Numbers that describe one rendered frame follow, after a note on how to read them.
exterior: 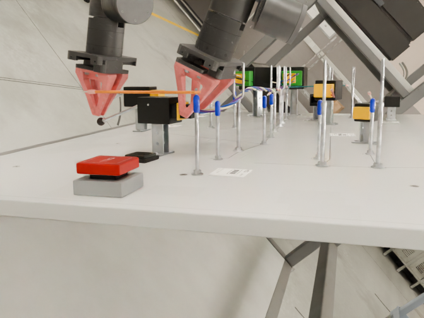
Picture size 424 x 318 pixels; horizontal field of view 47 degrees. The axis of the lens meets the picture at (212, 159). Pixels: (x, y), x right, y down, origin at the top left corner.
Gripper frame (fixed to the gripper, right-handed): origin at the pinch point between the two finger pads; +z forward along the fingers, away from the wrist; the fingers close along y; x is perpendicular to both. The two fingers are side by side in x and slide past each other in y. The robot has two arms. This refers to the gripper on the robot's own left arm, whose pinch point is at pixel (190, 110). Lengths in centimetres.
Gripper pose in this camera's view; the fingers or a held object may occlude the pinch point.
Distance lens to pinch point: 73.2
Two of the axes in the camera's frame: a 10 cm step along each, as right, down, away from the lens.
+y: 3.9, -1.8, 9.0
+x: -8.4, -4.6, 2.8
